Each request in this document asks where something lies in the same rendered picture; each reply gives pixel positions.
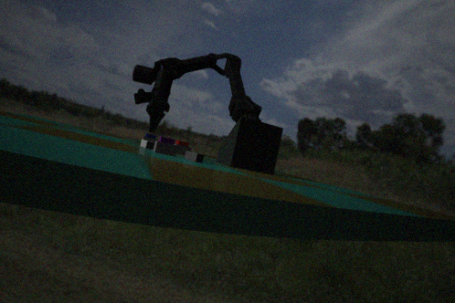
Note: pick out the red button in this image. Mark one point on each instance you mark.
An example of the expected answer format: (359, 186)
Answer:
(182, 147)

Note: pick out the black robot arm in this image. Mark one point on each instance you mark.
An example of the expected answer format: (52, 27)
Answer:
(174, 68)

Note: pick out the blue button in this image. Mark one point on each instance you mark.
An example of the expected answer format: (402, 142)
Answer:
(150, 137)

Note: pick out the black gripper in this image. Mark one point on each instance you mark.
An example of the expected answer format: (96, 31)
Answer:
(157, 106)

